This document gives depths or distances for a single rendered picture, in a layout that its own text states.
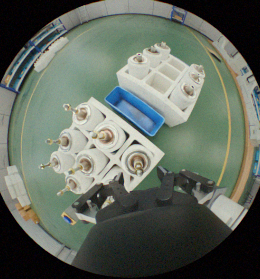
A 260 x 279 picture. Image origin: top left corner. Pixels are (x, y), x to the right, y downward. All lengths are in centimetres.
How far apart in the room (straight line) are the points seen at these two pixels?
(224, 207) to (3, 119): 548
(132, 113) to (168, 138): 27
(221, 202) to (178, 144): 43
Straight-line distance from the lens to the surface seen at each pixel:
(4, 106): 504
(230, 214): 45
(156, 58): 47
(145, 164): 25
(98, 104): 37
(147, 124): 50
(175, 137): 55
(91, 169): 28
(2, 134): 521
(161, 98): 37
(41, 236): 558
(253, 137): 202
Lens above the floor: 49
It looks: 86 degrees down
